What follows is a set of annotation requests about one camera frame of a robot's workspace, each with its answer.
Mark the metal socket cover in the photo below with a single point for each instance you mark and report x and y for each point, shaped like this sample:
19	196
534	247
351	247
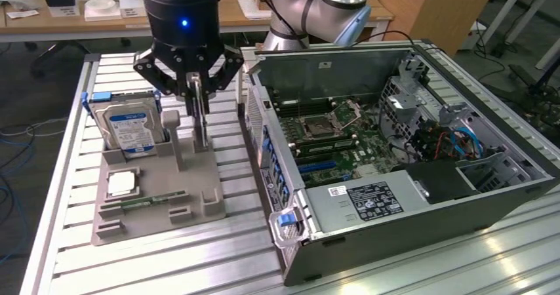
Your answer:
347	113

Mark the metal disk bay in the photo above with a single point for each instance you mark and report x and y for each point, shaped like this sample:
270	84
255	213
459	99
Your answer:
403	105
482	173

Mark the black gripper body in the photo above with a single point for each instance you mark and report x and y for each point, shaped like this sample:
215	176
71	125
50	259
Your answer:
185	13

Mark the white box with black label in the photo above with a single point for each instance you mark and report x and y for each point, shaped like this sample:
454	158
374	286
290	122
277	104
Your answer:
62	6

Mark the wooden desk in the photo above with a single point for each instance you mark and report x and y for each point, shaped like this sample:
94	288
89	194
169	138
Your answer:
45	23

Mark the blue case latch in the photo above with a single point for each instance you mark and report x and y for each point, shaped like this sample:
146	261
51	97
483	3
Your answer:
287	219

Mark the plain white box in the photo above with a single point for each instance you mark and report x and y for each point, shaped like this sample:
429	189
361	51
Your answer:
131	8

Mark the green RAM stick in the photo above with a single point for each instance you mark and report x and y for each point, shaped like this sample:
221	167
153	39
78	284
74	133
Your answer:
326	147
149	200

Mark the white paper tag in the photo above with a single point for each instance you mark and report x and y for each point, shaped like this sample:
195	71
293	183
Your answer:
22	14

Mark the wooden cabinet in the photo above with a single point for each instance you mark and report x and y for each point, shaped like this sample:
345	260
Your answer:
438	13

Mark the blue expansion slot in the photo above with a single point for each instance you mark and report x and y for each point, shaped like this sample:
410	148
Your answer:
318	168

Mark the hard disk with blue rails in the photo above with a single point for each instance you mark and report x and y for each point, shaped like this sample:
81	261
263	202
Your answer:
127	128

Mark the CPU socket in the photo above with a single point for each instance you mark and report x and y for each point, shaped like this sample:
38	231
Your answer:
318	126

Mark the silver CPU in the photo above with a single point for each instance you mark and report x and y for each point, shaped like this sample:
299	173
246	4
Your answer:
123	184

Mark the open grey PC case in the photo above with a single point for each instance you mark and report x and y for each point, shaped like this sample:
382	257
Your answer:
394	242

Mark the white box with tape roll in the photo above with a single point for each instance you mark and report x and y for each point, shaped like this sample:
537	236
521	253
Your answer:
101	10

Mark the grey power supply unit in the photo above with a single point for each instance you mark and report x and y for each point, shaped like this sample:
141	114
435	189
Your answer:
333	209

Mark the white desk frame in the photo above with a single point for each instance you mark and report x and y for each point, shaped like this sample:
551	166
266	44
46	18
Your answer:
531	13

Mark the green motherboard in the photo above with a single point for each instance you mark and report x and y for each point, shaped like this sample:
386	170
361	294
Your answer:
363	144

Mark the grey parts rack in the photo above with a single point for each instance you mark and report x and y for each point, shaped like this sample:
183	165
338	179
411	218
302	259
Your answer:
166	223

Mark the white floor box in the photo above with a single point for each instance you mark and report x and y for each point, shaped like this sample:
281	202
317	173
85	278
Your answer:
479	36

